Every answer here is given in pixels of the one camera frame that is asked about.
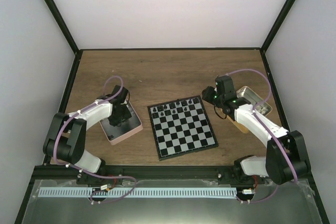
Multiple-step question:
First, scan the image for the gold metal tin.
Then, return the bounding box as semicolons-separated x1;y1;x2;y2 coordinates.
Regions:
228;86;272;134

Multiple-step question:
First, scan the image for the pile of white chess pieces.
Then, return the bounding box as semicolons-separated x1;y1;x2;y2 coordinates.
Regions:
257;105;269;115

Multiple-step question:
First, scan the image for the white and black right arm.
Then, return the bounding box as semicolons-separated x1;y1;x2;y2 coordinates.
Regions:
202;76;311;185

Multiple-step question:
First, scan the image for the black frame post right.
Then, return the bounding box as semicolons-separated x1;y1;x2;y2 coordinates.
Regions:
261;0;313;50

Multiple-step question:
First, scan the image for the black frame post left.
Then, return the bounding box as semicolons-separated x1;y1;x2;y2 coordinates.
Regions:
28;0;79;53

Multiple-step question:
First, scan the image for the black and silver chessboard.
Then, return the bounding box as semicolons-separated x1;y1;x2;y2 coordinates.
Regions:
148;95;218;161

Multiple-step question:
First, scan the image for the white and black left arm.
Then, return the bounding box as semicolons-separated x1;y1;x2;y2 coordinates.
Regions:
43;85;132;184

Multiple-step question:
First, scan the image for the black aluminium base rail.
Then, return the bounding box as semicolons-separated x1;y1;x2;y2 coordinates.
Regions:
34;165;312;185

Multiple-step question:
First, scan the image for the light blue slotted cable duct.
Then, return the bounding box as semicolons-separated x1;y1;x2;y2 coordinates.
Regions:
38;187;237;199

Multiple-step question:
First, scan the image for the pink tray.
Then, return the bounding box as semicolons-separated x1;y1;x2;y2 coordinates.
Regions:
100;100;143;145

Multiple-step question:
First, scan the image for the black frame post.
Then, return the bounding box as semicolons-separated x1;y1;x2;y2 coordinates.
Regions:
261;0;313;50
28;0;79;53

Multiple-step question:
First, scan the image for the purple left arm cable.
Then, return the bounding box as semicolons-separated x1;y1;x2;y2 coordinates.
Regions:
52;76;138;205

